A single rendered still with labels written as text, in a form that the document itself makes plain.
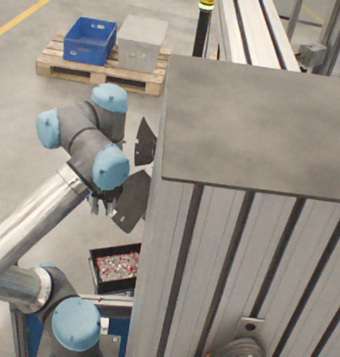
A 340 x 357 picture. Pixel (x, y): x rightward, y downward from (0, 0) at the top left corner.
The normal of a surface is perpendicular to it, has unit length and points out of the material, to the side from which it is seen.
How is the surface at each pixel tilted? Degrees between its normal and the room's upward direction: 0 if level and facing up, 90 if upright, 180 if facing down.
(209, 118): 0
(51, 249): 0
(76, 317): 7
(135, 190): 51
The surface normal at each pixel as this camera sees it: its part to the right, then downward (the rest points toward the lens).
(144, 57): -0.13, 0.68
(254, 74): 0.14, -0.77
